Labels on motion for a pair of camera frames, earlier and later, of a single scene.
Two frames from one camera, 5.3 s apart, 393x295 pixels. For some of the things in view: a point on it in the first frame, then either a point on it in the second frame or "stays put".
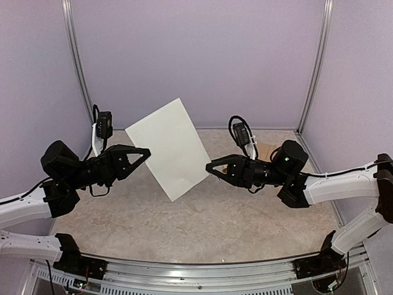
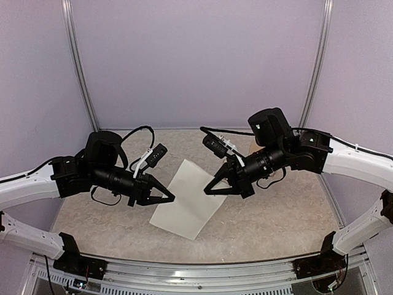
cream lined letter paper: (177, 155) → (190, 210)
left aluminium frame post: (66, 5) stays put
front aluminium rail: (137, 277) stays put
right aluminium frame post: (319, 66) stays put
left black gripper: (112, 163) → (141, 189)
